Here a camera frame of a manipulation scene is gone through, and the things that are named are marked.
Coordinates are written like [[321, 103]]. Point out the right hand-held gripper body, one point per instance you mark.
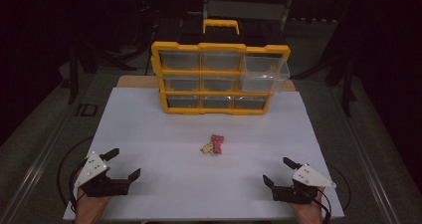
[[300, 192]]

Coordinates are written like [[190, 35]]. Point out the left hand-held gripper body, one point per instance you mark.
[[99, 185]]

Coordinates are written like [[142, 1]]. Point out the clear plastic drawer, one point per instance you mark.
[[265, 73]]

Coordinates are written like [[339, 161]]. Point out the person's right hand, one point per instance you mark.
[[308, 212]]

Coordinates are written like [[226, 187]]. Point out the person's left hand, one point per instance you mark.
[[90, 209]]

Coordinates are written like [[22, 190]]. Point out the white table board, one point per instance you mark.
[[185, 171]]

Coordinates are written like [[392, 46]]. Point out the black tripod stand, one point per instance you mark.
[[74, 71], [346, 84]]

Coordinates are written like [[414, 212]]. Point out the set of closed clear drawers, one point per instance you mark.
[[180, 83]]

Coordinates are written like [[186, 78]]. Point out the yellow organizer cabinet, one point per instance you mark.
[[175, 46]]

